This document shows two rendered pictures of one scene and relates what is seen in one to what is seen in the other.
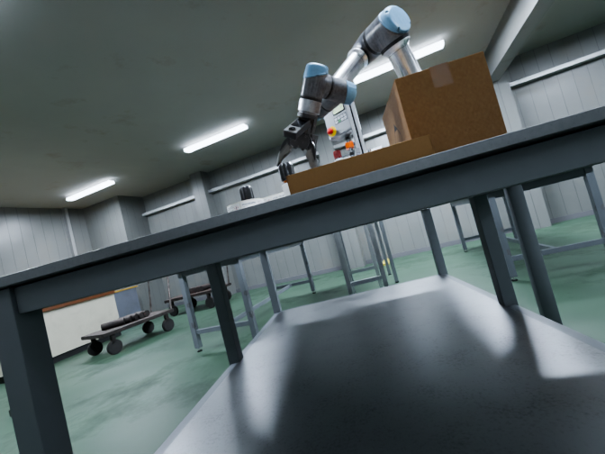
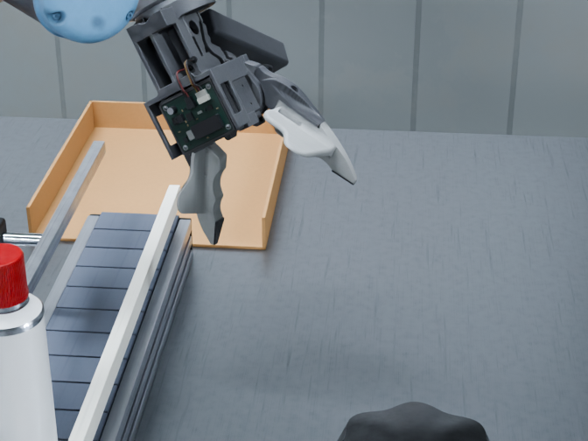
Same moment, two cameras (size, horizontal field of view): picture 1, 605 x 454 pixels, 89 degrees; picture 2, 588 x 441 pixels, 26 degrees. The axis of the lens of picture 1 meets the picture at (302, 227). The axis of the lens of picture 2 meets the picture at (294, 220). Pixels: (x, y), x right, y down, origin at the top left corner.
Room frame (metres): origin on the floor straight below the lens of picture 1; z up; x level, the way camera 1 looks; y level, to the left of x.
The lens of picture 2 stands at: (2.05, -0.06, 1.50)
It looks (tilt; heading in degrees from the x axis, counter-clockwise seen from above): 28 degrees down; 177
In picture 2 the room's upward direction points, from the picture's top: straight up
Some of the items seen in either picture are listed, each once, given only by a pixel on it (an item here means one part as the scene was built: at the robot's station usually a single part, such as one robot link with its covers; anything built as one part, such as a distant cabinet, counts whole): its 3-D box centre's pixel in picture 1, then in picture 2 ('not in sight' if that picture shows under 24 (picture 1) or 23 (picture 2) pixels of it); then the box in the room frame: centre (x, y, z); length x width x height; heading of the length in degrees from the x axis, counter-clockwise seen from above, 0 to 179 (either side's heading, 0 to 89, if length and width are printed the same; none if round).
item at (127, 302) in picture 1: (101, 313); not in sight; (6.17, 4.35, 0.37); 1.36 x 0.73 x 0.73; 72
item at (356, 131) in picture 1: (361, 149); not in sight; (1.69, -0.43, 1.16); 0.04 x 0.04 x 0.67; 82
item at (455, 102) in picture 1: (435, 130); not in sight; (0.97, -0.49, 0.99); 0.30 x 0.24 x 0.27; 172
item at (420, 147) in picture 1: (356, 180); (170, 168); (0.68, -0.14, 0.85); 0.30 x 0.26 x 0.04; 172
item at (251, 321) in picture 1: (260, 283); not in sight; (3.63, 0.65, 0.40); 1.90 x 0.75 x 0.80; 162
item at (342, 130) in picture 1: (341, 120); not in sight; (1.77, -0.38, 1.38); 0.17 x 0.10 x 0.19; 47
